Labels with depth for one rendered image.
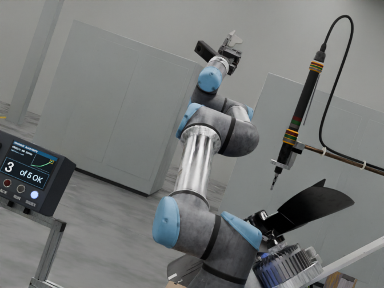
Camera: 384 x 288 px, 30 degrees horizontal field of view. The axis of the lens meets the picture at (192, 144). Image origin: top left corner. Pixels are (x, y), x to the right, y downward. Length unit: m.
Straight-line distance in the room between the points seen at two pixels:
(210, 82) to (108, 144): 7.48
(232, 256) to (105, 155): 8.15
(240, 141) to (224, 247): 0.43
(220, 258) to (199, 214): 0.12
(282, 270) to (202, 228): 0.76
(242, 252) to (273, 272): 0.71
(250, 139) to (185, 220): 0.46
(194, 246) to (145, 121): 8.01
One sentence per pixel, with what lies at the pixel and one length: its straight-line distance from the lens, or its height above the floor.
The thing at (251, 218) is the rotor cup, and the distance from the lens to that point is 2.49.
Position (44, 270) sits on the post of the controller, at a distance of 2.31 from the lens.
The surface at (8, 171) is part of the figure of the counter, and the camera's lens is 2.29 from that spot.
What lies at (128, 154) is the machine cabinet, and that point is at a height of 0.47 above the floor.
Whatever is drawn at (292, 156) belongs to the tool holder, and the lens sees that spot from 2.42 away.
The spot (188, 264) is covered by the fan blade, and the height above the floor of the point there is 1.00.
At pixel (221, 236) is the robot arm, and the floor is 1.27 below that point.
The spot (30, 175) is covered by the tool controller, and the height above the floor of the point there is 1.16.
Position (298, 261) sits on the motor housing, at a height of 1.15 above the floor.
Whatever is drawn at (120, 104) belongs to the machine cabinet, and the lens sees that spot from 9.78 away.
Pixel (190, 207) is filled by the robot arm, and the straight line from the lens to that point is 1.75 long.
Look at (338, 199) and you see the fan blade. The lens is 2.41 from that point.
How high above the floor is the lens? 1.58
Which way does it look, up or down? 4 degrees down
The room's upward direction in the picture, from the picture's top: 20 degrees clockwise
